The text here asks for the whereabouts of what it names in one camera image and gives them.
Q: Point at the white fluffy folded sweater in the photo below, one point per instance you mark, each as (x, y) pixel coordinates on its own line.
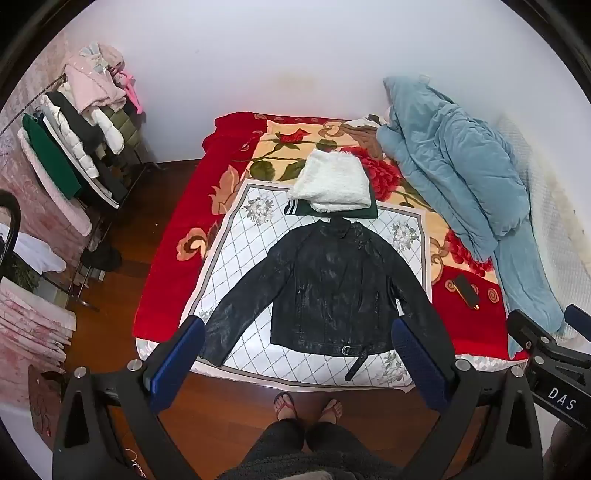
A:
(332, 177)

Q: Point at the pink fluffy coat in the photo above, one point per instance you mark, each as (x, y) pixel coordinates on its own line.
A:
(92, 87)

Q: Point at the person's left foot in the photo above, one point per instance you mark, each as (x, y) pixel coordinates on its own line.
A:
(284, 406)

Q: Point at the stack of pink cloth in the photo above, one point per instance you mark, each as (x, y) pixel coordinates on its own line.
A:
(32, 323)

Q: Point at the black hanging garment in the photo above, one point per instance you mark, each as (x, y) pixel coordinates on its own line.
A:
(81, 123)

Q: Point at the person's right forearm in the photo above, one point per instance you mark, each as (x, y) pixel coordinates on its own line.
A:
(570, 450)

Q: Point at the black leather jacket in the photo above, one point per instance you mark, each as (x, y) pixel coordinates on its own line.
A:
(332, 286)

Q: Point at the white textured bedding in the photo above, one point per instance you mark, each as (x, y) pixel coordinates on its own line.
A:
(554, 207)

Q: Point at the pale pink fleece garment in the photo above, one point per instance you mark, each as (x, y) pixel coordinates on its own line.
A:
(53, 196)

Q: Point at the pink plush toy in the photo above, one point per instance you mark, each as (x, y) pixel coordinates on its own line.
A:
(131, 92)

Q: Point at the blue duvet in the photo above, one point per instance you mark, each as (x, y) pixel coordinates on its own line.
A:
(452, 161)

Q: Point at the green folded garment white stripes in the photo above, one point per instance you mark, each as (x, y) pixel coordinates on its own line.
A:
(364, 213)

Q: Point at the brown floral cloth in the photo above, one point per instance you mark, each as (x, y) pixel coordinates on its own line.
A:
(41, 401)

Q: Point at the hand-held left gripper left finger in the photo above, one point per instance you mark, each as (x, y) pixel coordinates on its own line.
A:
(178, 364)

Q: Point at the black curved chair frame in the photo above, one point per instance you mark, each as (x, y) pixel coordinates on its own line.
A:
(11, 221)

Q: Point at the olive puffer vest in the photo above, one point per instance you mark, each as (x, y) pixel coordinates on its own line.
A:
(124, 127)

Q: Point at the person's legs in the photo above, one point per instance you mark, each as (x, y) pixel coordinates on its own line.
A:
(295, 447)

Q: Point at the red floral blanket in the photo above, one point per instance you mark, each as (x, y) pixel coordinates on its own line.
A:
(184, 207)

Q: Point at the metal clothes rack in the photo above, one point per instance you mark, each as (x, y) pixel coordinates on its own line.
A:
(87, 217)

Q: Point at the white puffer jacket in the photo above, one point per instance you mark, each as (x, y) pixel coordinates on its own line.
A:
(69, 138)

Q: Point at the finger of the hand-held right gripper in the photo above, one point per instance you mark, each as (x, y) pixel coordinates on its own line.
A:
(579, 318)
(524, 325)

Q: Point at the green hanging garment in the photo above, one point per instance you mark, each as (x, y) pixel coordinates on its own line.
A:
(46, 147)

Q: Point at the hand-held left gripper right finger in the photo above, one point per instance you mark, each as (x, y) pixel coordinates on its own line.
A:
(418, 364)

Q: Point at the person's foot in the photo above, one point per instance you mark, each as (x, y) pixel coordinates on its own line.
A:
(284, 406)
(332, 410)

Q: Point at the black shoes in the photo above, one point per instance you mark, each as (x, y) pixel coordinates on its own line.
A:
(99, 256)

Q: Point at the white cloth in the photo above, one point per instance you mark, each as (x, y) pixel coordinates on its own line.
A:
(34, 256)

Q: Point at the person's right foot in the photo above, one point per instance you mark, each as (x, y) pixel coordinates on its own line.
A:
(332, 410)

